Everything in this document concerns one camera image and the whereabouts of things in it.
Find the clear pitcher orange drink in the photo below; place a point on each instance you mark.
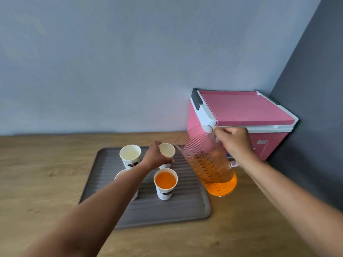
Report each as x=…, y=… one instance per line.
x=214, y=179

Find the person's right forearm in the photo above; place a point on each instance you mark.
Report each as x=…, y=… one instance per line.
x=294, y=206

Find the white paper cup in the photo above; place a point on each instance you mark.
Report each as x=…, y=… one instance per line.
x=167, y=149
x=165, y=180
x=122, y=172
x=130, y=152

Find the person's left forearm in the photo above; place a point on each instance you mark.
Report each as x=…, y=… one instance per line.
x=88, y=216

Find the grey ribbed tray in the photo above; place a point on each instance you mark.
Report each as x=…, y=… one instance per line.
x=182, y=211

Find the pink cooler box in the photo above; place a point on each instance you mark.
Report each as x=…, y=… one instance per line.
x=241, y=107

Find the person's right hand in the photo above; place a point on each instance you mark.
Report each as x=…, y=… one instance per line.
x=238, y=144

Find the person's left hand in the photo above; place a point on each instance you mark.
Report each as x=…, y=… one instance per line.
x=152, y=157

